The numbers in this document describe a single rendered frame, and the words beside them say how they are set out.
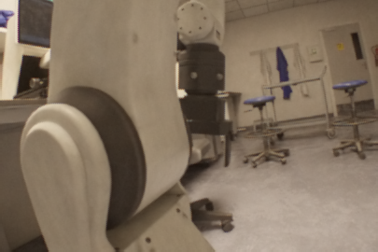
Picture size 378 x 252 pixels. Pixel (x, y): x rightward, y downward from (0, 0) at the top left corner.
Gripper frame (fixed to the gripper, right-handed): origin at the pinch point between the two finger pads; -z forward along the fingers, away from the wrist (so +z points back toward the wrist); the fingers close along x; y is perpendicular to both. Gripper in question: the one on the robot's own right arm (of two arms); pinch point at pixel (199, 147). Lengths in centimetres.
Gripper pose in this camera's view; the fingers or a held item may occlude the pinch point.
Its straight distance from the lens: 47.9
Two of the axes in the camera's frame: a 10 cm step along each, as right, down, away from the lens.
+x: -9.4, -0.4, 3.5
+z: 0.2, -10.0, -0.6
